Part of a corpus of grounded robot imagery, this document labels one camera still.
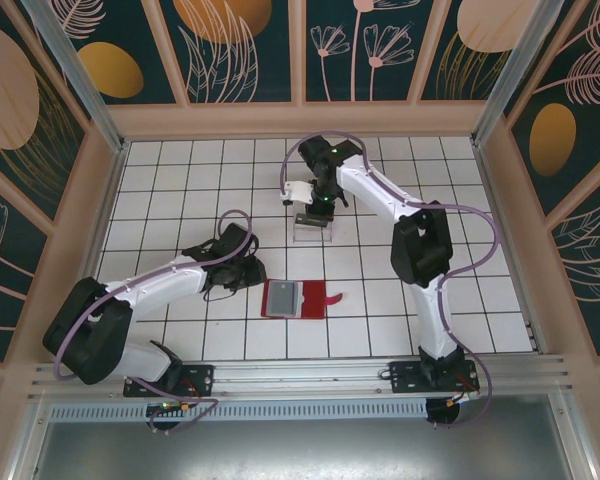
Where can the black credit card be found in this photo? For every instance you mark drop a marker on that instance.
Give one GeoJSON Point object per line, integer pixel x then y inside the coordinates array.
{"type": "Point", "coordinates": [312, 220]}

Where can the red leather card holder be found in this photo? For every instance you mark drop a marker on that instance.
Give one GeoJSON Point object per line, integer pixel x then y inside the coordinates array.
{"type": "Point", "coordinates": [315, 300]}

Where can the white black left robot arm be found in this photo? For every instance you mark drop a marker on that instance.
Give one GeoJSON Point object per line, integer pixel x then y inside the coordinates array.
{"type": "Point", "coordinates": [155, 285]}

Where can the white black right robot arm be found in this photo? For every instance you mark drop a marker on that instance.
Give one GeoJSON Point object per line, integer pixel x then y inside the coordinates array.
{"type": "Point", "coordinates": [375, 190]}

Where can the clear acrylic card stand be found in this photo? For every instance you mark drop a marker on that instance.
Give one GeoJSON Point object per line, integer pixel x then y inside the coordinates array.
{"type": "Point", "coordinates": [312, 235]}

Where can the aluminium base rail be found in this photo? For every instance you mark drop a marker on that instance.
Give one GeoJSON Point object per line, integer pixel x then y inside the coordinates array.
{"type": "Point", "coordinates": [300, 375]}

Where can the aluminium frame post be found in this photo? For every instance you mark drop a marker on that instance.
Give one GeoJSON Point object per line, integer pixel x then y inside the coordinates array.
{"type": "Point", "coordinates": [520, 75]}
{"type": "Point", "coordinates": [75, 75]}

